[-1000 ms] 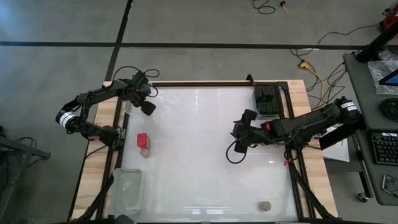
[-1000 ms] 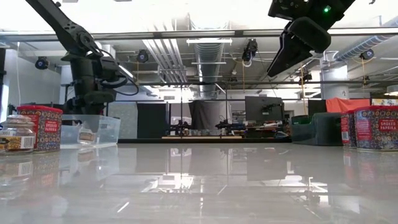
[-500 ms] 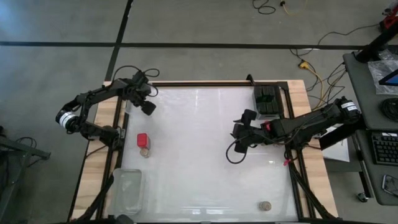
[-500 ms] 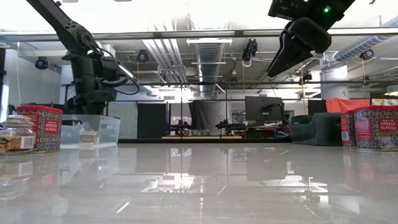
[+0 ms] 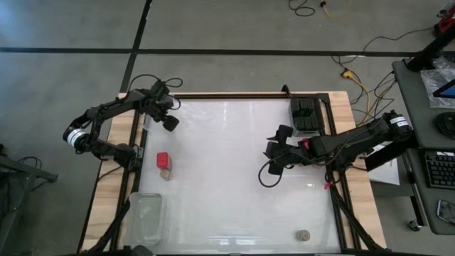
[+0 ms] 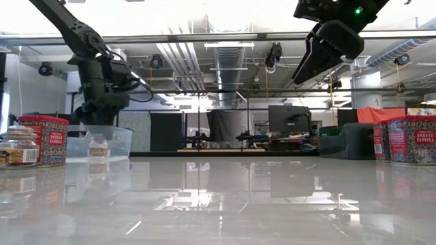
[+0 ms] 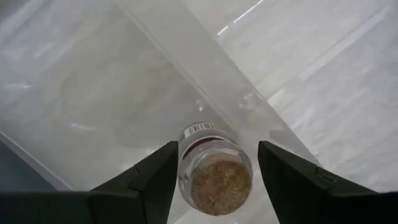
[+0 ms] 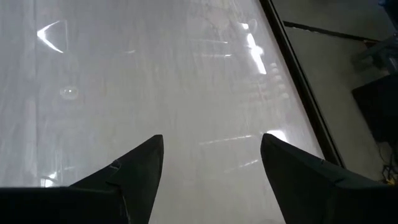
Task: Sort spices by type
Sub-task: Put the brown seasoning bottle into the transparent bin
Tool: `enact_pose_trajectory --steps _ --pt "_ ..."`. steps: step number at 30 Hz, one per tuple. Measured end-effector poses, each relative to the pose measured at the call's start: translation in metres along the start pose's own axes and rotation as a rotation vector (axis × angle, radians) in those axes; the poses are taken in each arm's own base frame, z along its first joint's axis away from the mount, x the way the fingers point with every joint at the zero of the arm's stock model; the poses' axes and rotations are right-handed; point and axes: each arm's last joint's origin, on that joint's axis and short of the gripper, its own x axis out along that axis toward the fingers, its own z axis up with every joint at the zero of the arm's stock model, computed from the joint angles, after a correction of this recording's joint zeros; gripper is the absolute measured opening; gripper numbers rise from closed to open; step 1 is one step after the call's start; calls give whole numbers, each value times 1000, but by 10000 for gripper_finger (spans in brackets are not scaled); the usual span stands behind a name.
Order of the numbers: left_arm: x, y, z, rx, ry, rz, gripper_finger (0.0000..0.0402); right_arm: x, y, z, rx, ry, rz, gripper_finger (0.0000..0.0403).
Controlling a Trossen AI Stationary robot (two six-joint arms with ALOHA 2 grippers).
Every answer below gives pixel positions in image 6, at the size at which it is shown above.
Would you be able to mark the ceiling light fixture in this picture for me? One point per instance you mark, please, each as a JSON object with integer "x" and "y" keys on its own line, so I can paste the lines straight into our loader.
{"x": 229, "y": 45}

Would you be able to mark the dark partition panel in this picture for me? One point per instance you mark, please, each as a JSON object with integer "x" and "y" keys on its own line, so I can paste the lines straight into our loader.
{"x": 167, "y": 132}

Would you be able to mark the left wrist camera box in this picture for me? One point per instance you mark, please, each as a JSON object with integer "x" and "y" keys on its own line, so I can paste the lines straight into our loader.
{"x": 119, "y": 71}

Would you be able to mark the overhead rig crossbar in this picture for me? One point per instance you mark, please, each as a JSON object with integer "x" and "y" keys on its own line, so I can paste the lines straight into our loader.
{"x": 170, "y": 38}

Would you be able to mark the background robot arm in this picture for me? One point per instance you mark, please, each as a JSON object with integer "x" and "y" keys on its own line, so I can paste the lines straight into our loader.
{"x": 250, "y": 137}

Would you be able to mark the orange cloth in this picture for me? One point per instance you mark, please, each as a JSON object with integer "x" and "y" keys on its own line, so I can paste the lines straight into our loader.
{"x": 381, "y": 114}

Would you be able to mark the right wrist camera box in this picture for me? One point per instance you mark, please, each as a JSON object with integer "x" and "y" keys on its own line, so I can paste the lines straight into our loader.
{"x": 316, "y": 10}

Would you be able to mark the gray partition panel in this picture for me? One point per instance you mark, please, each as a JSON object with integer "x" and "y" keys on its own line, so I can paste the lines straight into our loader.
{"x": 136, "y": 119}

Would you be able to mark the spiral ceiling duct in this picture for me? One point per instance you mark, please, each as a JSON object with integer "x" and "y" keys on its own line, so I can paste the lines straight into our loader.
{"x": 391, "y": 50}

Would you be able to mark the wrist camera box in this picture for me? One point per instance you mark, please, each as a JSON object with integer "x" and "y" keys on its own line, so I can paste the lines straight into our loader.
{"x": 119, "y": 71}
{"x": 316, "y": 10}

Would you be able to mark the black ceiling camera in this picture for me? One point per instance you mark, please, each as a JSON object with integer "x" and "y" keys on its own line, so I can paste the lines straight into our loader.
{"x": 45, "y": 69}
{"x": 156, "y": 61}
{"x": 402, "y": 60}
{"x": 274, "y": 54}

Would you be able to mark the black cloth drape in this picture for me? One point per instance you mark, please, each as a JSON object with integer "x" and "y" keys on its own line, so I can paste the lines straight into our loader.
{"x": 226, "y": 126}

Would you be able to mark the silver ventilation duct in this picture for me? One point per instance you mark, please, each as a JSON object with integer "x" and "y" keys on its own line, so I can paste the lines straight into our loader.
{"x": 229, "y": 78}

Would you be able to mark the red smoked paprika tin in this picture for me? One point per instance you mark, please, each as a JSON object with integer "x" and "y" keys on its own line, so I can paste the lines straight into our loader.
{"x": 413, "y": 143}
{"x": 381, "y": 143}
{"x": 54, "y": 139}

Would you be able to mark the small black background monitor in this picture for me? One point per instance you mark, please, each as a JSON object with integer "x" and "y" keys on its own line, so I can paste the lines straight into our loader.
{"x": 347, "y": 116}

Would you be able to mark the background monitor back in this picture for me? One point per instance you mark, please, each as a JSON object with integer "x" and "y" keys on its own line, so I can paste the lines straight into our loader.
{"x": 289, "y": 119}

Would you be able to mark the dark gray plastic bin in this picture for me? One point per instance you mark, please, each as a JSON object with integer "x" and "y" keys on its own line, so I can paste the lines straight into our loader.
{"x": 354, "y": 143}

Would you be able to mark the glass spice jar cork lid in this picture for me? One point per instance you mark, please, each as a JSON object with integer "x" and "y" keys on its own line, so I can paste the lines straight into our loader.
{"x": 18, "y": 153}
{"x": 98, "y": 149}

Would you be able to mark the white round column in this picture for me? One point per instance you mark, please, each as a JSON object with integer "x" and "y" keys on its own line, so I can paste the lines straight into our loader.
{"x": 366, "y": 92}
{"x": 71, "y": 88}

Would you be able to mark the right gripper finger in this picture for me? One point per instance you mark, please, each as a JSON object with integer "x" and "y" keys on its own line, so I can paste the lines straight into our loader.
{"x": 308, "y": 47}
{"x": 320, "y": 64}

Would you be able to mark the small clear plastic bin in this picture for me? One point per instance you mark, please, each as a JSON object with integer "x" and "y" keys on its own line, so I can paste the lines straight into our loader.
{"x": 121, "y": 146}

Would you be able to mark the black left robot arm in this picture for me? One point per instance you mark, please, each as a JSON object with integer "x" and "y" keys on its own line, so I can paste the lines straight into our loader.
{"x": 68, "y": 24}

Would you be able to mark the floral cloth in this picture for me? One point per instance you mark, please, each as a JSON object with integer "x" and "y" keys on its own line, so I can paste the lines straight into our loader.
{"x": 422, "y": 111}

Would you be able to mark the black aluminium table frame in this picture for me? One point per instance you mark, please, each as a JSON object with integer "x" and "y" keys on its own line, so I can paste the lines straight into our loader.
{"x": 221, "y": 154}

